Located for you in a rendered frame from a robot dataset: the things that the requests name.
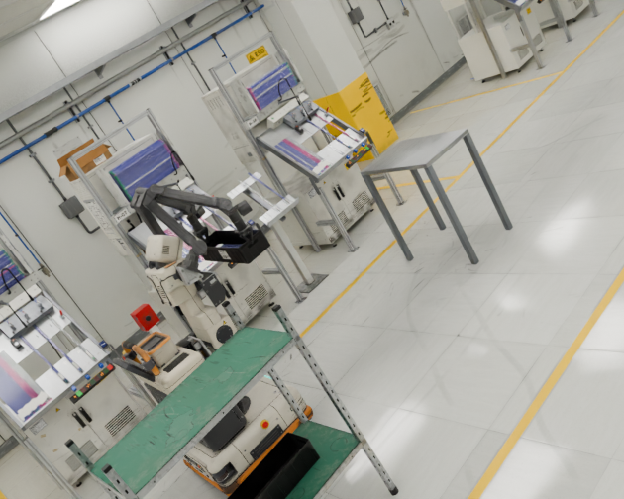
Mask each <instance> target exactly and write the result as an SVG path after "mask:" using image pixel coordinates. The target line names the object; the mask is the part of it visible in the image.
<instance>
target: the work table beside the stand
mask: <svg viewBox="0 0 624 499"><path fill-rule="evenodd" d="M461 139H463V140H464V142H465V144H466V146H467V148H468V151H469V154H470V156H471V158H472V160H473V162H474V164H475V166H476V168H477V171H478V173H479V175H480V177H481V179H482V181H483V183H484V185H485V188H486V190H487V192H488V194H489V196H490V198H491V200H492V202H493V205H494V207H495V209H496V211H497V213H498V215H499V217H500V219H501V222H502V224H503V226H504V228H505V230H511V229H512V228H513V226H512V224H511V222H510V219H509V217H508V215H507V213H506V211H505V209H504V206H503V204H502V202H501V200H500V198H499V196H498V194H497V191H496V189H495V187H494V185H493V183H492V181H491V178H490V176H489V174H488V172H487V170H486V168H485V166H484V163H483V161H482V159H481V157H480V155H479V153H478V150H477V148H476V146H475V144H474V142H473V140H472V138H471V135H470V133H469V131H468V129H462V130H456V131H451V132H445V133H440V134H435V135H429V136H423V137H418V138H412V139H407V140H401V141H398V142H397V143H395V144H394V145H393V146H392V147H391V148H389V149H388V150H387V151H385V152H384V153H383V154H382V155H381V156H379V157H378V158H377V159H376V160H374V161H373V162H372V163H371V164H370V165H368V166H367V167H366V168H365V169H363V170H362V171H361V172H360V174H361V176H362V178H363V179H364V182H365V184H366V186H367V188H368V189H369V191H370V193H371V195H372V197H373V199H374V201H375V202H376V204H377V206H378V208H379V210H380V212H381V213H382V215H383V217H384V219H385V221H386V223H387V225H388V226H389V228H390V230H391V232H392V234H393V235H394V236H395V238H396V240H397V242H398V244H399V246H400V248H401V249H402V251H403V253H404V255H405V257H406V259H407V260H408V261H411V260H412V259H413V258H414V256H413V255H412V253H411V251H410V249H409V247H408V245H407V244H406V243H405V241H404V239H403V237H402V235H401V233H400V231H399V229H398V228H397V226H396V224H395V222H394V220H393V218H392V216H391V215H390V213H389V211H388V209H387V207H386V205H385V203H384V202H383V200H382V198H381V196H380V194H379V192H378V190H377V188H376V187H375V185H374V183H373V181H372V179H371V177H370V175H371V174H380V173H387V172H396V171H404V170H410V172H411V174H412V176H413V178H414V180H415V182H416V184H417V186H418V188H419V190H420V192H421V194H422V196H423V198H424V200H425V202H426V204H427V206H428V208H429V209H430V211H431V213H432V215H433V217H434V219H435V221H436V223H437V225H438V227H439V229H440V231H443V230H445V229H446V228H447V227H446V225H445V223H444V221H443V219H442V217H441V215H440V213H439V211H438V209H437V207H436V205H435V203H434V201H433V199H432V198H431V196H430V194H429V192H428V190H427V188H426V186H425V184H424V182H423V180H422V178H421V176H420V174H419V172H418V170H417V169H421V168H424V170H425V172H426V174H427V176H428V178H429V180H430V182H431V184H432V186H433V188H434V190H435V192H436V194H437V196H438V198H439V200H440V202H441V204H442V206H443V208H444V210H445V212H446V214H447V216H448V217H449V219H450V221H451V223H452V225H453V227H454V229H455V231H456V233H457V235H458V237H459V239H460V241H461V243H462V245H463V247H464V249H465V251H466V253H467V255H468V258H469V260H470V262H471V264H478V263H479V260H478V258H477V256H476V254H475V252H474V250H473V248H472V246H471V244H470V242H469V240H468V237H467V235H466V233H465V231H464V228H463V226H462V224H461V222H460V220H459V218H458V216H457V214H456V212H455V210H454V208H453V206H452V204H451V202H450V200H449V198H448V196H447V194H446V192H445V190H444V188H443V186H442V184H441V182H440V180H439V178H438V176H437V174H436V172H435V170H434V168H433V166H432V164H433V163H434V162H435V161H436V160H437V159H439V158H440V157H441V156H442V155H443V154H444V153H445V152H447V151H448V150H449V149H450V148H451V147H452V146H454V145H455V144H456V143H457V142H458V141H459V140H461Z"/></svg>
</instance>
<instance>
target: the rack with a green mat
mask: <svg viewBox="0 0 624 499"><path fill-rule="evenodd" d="M221 305H222V306H223V308H224V309H225V311H226V312H227V314H228V315H229V317H230V318H231V320H232V321H233V322H234V324H235V325H236V327H237V328H238V330H237V331H236V332H235V333H234V334H233V335H232V336H231V337H230V338H229V339H227V340H226V341H225V342H224V343H223V344H222V345H221V346H220V347H219V348H218V349H217V350H216V351H215V352H213V353H212V354H211V355H210V356H209V357H208V358H207V359H206V360H205V361H204V362H203V363H202V364H201V365H199V366H198V367H197V368H196V369H195V370H194V371H193V372H192V373H191V374H190V375H189V376H188V377H187V378H185V379H184V380H183V381H182V382H181V383H180V384H179V385H178V386H177V387H176V388H175V389H174V390H173V391H172V392H170V393H169V394H168V395H167V396H166V397H165V398H164V399H163V400H162V401H161V402H160V403H159V404H158V405H156V406H155V407H154V408H153V409H152V410H151V411H150V412H149V413H148V414H147V415H146V416H145V417H144V418H143V419H142V420H141V421H140V422H139V423H138V424H137V425H136V426H135V427H134V428H133V429H132V430H131V431H130V432H128V433H127V434H126V435H125V436H124V437H123V438H122V439H120V440H119V441H118V442H117V443H116V444H115V445H114V446H112V447H111V448H110V449H109V450H108V451H107V452H106V453H105V454H104V455H103V456H102V457H101V458H99V459H98V460H97V461H96V462H95V463H94V464H93V463H92V462H91V461H90V459H89V458H88V457H87V456H86V455H85V454H84V452H83V451H82V450H81V449H80V448H79V447H78V445H77V444H76V443H75V442H74V441H73V440H72V439H69V440H68V441H67V442H66V443H64V444H65V445H66V446H67V448H68V449H69V450H70V451H71V452H72V453H73V455H74V456H75V457H76V458H77V459H78V460H79V462H80V463H81V464H82V465H83V466H84V467H85V469H86V470H87V471H88V472H89V473H90V474H91V476H92V477H93V478H94V479H95V480H96V481H97V483H98V484H99V485H100V486H101V487H102V488H103V490H104V491H105V492H106V493H107V494H108V495H109V497H110V498H111V499H143V498H144V497H145V496H146V495H147V494H148V493H149V492H150V491H151V490H152V489H153V488H154V487H155V486H156V485H157V484H158V483H159V482H160V481H161V480H162V479H163V478H164V477H165V476H166V475H167V474H168V473H169V472H170V471H171V470H172V469H173V468H174V467H175V466H176V465H177V464H178V463H179V462H180V461H181V460H182V459H183V458H184V457H185V455H186V454H187V453H188V452H189V451H190V450H191V449H192V448H193V447H194V446H195V445H196V444H197V443H198V442H199V441H200V440H201V439H202V438H203V437H204V436H205V435H206V434H207V433H208V432H209V431H210V430H211V429H212V428H213V427H214V426H215V425H216V424H217V423H218V422H219V421H220V420H221V419H222V418H223V417H224V416H225V415H226V414H227V413H228V412H229V411H230V410H231V409H232V408H233V407H234V406H235V405H236V404H237V403H238V402H239V401H240V400H241V399H242V398H243V397H244V396H245V395H246V394H247V393H248V392H249V391H250V390H251V389H252V388H253V387H254V386H255V385H256V384H257V383H258V382H259V381H260V380H261V379H262V378H263V377H264V376H265V375H266V374H267V373H268V375H269V376H270V378H271V379H272V381H273V382H274V384H275V385H276V386H277V388H278V389H279V391H280V392H281V394H282V395H283V397H284V398H285V400H286V401H287V403H288V404H289V406H290V407H291V409H292V410H293V412H294V413H295V415H296V416H297V417H298V419H299V420H300V422H301V424H300V425H299V426H298V427H297V428H296V429H295V430H294V432H293V433H292V434H295V435H298V436H301V437H304V438H307V439H309V440H310V442H311V444H312V446H313V447H314V449H315V451H316V452H317V453H318V454H319V456H320V458H319V459H318V460H317V462H316V463H315V464H314V465H313V466H312V467H311V469H310V470H309V471H308V472H307V473H306V474H305V476H304V477H303V478H302V479H301V480H300V482H299V483H298V484H297V485H296V486H295V487H294V489H293V490H292V491H291V492H290V493H289V494H288V496H287V497H286V498H285V499H320V498H321V497H322V496H323V495H324V494H325V492H326V491H327V490H328V489H329V487H330V486H331V485H332V484H333V483H334V481H335V480H336V479H337V478H338V476H339V475H340V474H341V473H342V472H343V470H344V469H345V468H346V467H347V465H348V464H349V463H350V462H351V461H352V459H353V458H354V457H355V456H356V454H357V453H358V452H359V451H360V450H361V449H363V451H364V453H365V454H366V456H367V458H368V459H369V461H370V462H371V464H372V465H373V467H374V468H375V470H376V471H377V473H378V475H379V476H380V478H381V479H382V481H383V482H384V484H385V485H386V487H387V488H388V490H389V492H390V494H391V495H392V496H394V495H397V494H398V492H399V490H398V488H397V487H396V485H395V484H394V482H393V481H392V479H391V478H390V476H389V475H388V473H387V471H386V470H385V468H384V467H383V465H382V464H381V462H380V460H379V459H378V457H377V456H376V454H375V453H374V451H373V450H372V448H371V446H370V445H369V443H368V442H367V440H366V438H365V437H364V435H363V433H362V432H361V430H360V429H359V427H358V426H357V424H356V422H355V421H354V419H353V418H352V416H351V415H350V413H349V411H348V410H347V408H346V407H345V405H344V404H343V402H342V400H341V399H340V397H339V396H338V394H337V393H336V391H335V390H334V388H333V386H332V385H331V383H330V382H329V380H328V379H327V377H326V375H325V374H324V372H323V371H322V369H321V368H320V366H319V365H318V363H317V361H316V360H315V358H314V357H313V355H312V354H311V352H310V350H309V349H308V347H307V346H306V345H305V344H304V342H303V340H302V339H301V337H300V336H299V334H298V333H297V331H296V330H295V328H294V326H293V325H292V323H291V322H290V320H289V319H288V317H287V315H286V314H285V312H284V311H283V309H282V308H281V306H280V305H277V304H276V305H275V306H273V307H272V308H271V309H272V311H273V313H274V314H275V316H276V317H277V319H278V320H279V322H280V323H281V325H282V327H283V328H284V330H285V331H286V332H282V331H274V330H267V329H259V328H252V327H246V326H245V324H244V323H243V321H242V320H241V318H240V317H239V315H238V314H237V312H236V311H235V309H234V308H233V306H232V305H231V303H230V302H229V301H225V302H224V303H222V304H221ZM294 346H296V347H297V349H298V350H299V352H300V353H301V355H302V356H303V358H304V360H305V361H306V363H307V364H308V366H309V367H310V369H311V370H312V372H313V373H314V375H315V377H316V378H317V380H318V381H319V383H320V384H321V386H322V387H323V389H324V390H325V392H326V394H327V395H328V397H329V398H330V400H331V401H332V403H333V404H334V406H335V407H336V409H337V411H338V412H339V414H340V415H341V417H342V418H343V420H344V421H345V423H346V424H347V426H348V428H349V429H350V431H351V433H349V432H346V431H343V430H339V429H336V428H333V427H330V426H326V425H323V424H320V423H316V422H313V421H310V420H308V419H307V417H306V416H305V414H304V413H303V411H302V410H301V408H300V407H299V405H298V404H297V402H296V401H295V399H294V398H293V396H292V395H291V393H290V392H289V390H288V389H287V387H286V386H285V384H284V383H283V381H282V380H281V378H280V377H279V375H278V374H277V372H276V371H275V369H274V368H273V367H274V366H275V365H276V364H277V363H278V362H279V361H280V360H281V359H282V358H283V357H284V356H285V355H286V354H287V353H288V352H289V351H290V350H291V349H292V348H293V347H294Z"/></svg>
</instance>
